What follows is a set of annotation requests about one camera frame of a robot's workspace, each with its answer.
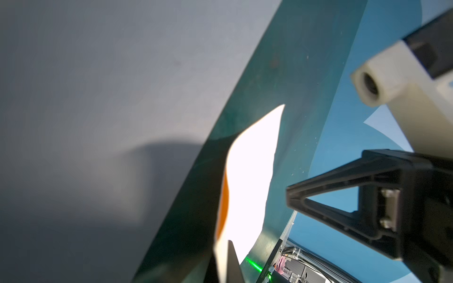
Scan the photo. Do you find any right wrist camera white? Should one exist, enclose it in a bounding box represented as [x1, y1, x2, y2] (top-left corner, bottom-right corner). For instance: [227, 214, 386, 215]
[350, 8, 453, 160]

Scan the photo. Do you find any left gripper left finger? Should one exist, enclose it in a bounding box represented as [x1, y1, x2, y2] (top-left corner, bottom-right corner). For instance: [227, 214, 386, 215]
[204, 254, 219, 283]

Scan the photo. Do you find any grey envelope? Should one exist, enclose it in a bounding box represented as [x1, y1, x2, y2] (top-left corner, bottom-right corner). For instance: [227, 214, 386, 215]
[1, 1, 280, 283]

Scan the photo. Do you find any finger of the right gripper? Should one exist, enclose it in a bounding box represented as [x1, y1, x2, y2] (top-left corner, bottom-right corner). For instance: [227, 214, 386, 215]
[285, 149, 436, 261]

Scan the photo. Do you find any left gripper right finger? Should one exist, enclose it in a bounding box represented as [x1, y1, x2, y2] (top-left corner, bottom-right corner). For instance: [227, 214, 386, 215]
[226, 240, 245, 283]

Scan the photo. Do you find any brown letter paper front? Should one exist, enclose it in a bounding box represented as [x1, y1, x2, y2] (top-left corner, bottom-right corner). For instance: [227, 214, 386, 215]
[213, 104, 285, 283]

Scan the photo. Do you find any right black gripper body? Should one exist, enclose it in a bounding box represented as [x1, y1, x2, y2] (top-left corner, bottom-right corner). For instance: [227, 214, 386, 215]
[400, 153, 453, 283]

